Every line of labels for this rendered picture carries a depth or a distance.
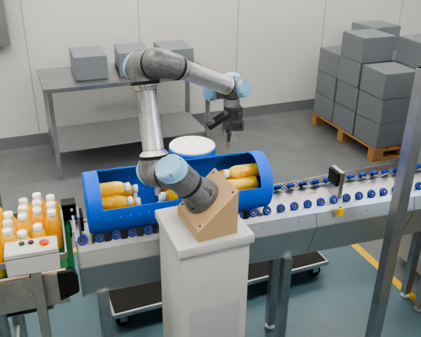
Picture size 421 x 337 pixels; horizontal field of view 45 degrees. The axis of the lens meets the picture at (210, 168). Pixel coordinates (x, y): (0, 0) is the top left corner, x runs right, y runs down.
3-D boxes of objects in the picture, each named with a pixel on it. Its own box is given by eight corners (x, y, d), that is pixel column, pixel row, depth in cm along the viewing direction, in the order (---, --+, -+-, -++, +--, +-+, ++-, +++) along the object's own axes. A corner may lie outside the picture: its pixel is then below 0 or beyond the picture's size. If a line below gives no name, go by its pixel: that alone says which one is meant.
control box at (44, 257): (60, 269, 206) (57, 247, 201) (7, 277, 201) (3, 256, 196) (59, 254, 215) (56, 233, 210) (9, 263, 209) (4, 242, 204)
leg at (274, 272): (275, 329, 315) (283, 244, 288) (266, 331, 314) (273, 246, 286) (272, 322, 320) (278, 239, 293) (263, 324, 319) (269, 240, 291)
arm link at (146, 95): (157, 192, 198) (139, 48, 189) (135, 188, 209) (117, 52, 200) (181, 185, 206) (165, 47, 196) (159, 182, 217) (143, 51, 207)
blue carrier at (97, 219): (271, 216, 253) (276, 165, 240) (91, 246, 229) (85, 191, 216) (250, 188, 277) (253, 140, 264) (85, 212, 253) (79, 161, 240)
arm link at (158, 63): (162, 40, 182) (254, 77, 215) (144, 43, 190) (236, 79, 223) (157, 71, 181) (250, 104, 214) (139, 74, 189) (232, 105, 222)
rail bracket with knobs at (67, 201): (78, 223, 255) (75, 205, 250) (63, 225, 253) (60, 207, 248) (76, 213, 263) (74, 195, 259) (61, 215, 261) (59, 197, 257)
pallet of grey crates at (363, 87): (433, 151, 557) (458, 41, 505) (372, 162, 531) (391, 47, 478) (365, 114, 657) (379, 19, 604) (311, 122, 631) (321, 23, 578)
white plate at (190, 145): (199, 132, 327) (199, 134, 327) (160, 141, 313) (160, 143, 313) (224, 147, 306) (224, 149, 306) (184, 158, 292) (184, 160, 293)
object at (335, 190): (341, 198, 274) (345, 172, 267) (334, 199, 273) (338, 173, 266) (331, 190, 283) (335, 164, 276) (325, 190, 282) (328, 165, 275)
